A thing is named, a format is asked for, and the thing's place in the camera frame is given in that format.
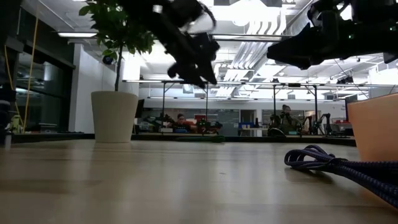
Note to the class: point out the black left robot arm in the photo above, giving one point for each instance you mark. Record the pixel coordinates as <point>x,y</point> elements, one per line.
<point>136,7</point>

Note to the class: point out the green leafy potted plant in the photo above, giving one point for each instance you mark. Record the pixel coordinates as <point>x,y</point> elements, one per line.
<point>116,28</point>

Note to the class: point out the orange plastic tray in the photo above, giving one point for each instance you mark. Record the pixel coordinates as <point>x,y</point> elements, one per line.
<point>376,127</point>

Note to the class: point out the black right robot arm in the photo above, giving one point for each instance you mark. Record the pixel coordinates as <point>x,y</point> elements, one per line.
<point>376,31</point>

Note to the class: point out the black background robot arm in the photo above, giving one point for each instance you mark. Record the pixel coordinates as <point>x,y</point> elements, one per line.
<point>321,123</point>

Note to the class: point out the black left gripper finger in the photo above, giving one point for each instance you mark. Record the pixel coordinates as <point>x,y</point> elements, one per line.
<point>183,73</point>
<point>206,73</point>

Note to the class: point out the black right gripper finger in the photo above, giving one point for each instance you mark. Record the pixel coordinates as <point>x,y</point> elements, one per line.
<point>295,46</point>
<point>300,65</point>

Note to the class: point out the black aluminium table frame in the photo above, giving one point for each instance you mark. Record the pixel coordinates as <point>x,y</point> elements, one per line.
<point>62,137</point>

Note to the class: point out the long ceiling light fixture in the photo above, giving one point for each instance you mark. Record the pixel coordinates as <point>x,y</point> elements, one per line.
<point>77,34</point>

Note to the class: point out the person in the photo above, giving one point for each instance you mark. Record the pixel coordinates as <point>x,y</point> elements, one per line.
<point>286,119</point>
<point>181,123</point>

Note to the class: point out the white textured plant pot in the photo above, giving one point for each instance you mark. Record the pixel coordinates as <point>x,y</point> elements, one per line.
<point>114,116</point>

